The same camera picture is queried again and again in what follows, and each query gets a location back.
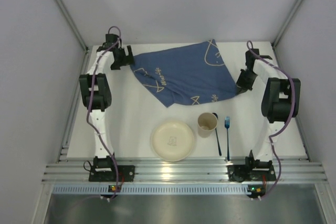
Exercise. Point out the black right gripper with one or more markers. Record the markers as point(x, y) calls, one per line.
point(244, 82)

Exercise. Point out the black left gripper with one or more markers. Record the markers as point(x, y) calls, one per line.
point(126, 56)

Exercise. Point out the blue cloth placemat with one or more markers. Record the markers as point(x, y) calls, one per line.
point(188, 75)

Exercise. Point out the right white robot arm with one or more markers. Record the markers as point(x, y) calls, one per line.
point(279, 104)

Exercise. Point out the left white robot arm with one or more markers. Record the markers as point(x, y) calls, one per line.
point(96, 97)

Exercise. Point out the blue metal fork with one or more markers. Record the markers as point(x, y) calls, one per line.
point(227, 126)

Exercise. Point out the beige cup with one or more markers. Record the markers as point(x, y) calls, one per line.
point(206, 124)

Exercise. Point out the dark blue spoon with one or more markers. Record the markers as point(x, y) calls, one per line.
point(217, 138)

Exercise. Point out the cream round plate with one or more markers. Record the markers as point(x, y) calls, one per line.
point(172, 140)

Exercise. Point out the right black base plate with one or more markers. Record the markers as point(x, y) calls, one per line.
point(242, 173)

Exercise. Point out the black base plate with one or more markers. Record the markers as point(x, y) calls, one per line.
point(242, 173)
point(126, 173)

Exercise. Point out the aluminium frame rail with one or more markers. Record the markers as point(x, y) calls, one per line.
point(190, 170)

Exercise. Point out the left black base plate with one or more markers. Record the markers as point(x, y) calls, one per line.
point(126, 173)

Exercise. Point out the slotted grey cable duct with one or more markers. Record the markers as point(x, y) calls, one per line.
point(158, 189)

